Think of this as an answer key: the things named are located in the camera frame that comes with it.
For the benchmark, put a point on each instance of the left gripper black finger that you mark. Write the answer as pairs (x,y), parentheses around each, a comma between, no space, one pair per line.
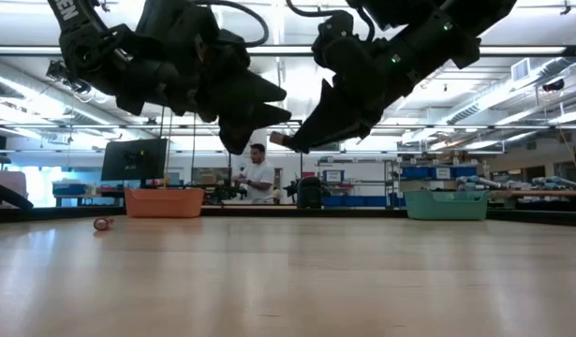
(250,124)
(255,89)

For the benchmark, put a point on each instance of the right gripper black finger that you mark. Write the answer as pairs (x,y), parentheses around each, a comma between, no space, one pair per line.
(329,128)
(326,98)

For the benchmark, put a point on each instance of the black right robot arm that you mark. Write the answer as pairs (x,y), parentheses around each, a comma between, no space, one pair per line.
(432,23)

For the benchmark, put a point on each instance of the blue bin with white label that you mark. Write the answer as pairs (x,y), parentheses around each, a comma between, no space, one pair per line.
(333,176)

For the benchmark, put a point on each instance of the person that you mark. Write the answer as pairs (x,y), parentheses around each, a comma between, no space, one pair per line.
(257,175)

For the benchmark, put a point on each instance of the black office chair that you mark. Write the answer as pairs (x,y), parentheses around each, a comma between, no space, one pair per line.
(310,193)

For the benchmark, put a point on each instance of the long blue storage bin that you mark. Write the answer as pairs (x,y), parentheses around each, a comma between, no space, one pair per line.
(358,201)

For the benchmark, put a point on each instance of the orange plastic basket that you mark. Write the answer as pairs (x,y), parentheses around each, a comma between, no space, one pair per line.
(163,203)

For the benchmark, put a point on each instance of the black monitor on stand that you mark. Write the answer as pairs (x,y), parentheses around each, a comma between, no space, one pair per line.
(134,159)

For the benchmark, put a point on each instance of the teal plastic basket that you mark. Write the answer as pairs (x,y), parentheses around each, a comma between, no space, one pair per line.
(447,205)

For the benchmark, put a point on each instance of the grey blue rolled bundle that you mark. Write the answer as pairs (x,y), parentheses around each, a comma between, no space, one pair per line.
(556,181)
(477,181)

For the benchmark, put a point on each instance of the white ceiling vent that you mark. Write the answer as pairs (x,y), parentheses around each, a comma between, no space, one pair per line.
(521,70)

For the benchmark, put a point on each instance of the black red Energizer Max battery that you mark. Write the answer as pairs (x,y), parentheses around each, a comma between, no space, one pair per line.
(102,224)

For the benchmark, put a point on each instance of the light wooden workbench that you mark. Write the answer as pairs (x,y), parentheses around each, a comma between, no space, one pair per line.
(536,193)

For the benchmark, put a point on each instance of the black curved chair armrest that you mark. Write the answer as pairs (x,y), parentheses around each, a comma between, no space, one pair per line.
(11,194)

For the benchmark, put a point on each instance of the black overhead camera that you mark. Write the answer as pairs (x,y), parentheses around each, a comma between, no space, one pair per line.
(52,71)

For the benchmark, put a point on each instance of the black ceiling camera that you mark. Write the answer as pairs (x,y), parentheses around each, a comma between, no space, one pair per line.
(553,85)

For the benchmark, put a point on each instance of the black aluminium rig frame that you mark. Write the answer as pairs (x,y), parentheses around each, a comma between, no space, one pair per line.
(58,214)

